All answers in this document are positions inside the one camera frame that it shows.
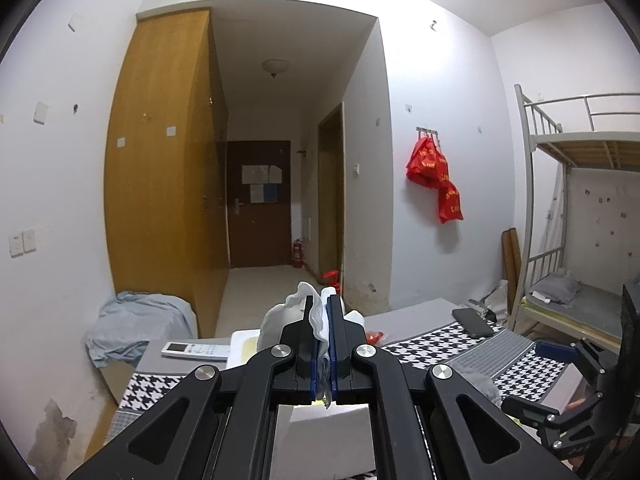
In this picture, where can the wooden wardrobe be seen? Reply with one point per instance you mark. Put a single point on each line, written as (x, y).
(160, 185)

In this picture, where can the blue paper notice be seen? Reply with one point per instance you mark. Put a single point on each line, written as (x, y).
(271, 194)

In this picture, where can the red snack packet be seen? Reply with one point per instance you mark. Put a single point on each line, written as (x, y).
(374, 337)

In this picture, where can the grey fluffy cloth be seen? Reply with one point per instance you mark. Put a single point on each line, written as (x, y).
(480, 385)

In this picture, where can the metal wall hook rack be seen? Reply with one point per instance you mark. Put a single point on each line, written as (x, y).
(428, 131)

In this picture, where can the white plastic bag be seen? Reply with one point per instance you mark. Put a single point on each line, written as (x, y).
(494, 300)

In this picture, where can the white red pump bottle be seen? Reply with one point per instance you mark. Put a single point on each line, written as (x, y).
(331, 276)

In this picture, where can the ceiling lamp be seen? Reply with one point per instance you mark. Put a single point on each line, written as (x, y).
(275, 66)

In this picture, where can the wooden side door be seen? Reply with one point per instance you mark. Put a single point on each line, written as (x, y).
(330, 195)

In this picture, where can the black smartphone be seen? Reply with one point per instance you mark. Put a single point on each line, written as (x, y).
(472, 322)

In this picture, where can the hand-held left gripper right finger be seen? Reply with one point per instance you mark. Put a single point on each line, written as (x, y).
(334, 375)

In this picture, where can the white wall box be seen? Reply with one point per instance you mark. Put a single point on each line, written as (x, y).
(40, 112)

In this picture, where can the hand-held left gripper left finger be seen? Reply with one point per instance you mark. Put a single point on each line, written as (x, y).
(313, 375)

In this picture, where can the dark brown door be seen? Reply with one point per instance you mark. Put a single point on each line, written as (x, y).
(260, 230)

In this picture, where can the grey pillow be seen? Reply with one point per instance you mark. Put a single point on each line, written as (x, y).
(556, 290)

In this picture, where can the white wall socket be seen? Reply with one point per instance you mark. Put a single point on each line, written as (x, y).
(16, 245)
(29, 239)

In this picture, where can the houndstooth table mat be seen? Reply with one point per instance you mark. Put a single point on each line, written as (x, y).
(450, 345)

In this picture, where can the white remote control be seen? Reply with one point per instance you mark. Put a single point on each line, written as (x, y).
(195, 349)

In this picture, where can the wooden boards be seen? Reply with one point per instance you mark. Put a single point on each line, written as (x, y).
(512, 260)

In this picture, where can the blue-grey cloth pile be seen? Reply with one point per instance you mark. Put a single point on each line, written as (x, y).
(140, 322)

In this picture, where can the metal bunk bed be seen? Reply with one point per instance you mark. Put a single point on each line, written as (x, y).
(550, 142)

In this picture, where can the red plastic bags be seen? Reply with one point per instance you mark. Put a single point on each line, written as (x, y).
(430, 165)

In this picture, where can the white paper notice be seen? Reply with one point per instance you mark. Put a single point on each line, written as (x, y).
(257, 194)
(254, 174)
(275, 174)

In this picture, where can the white wall plate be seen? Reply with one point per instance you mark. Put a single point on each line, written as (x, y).
(77, 21)

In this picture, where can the white foam box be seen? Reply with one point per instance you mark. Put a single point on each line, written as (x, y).
(325, 435)

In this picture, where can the white cloth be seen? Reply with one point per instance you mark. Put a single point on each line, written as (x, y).
(287, 315)

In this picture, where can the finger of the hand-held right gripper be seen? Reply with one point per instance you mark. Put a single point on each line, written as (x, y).
(552, 351)
(530, 407)

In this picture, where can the red fire extinguisher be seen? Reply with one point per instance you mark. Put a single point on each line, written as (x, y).
(298, 255)

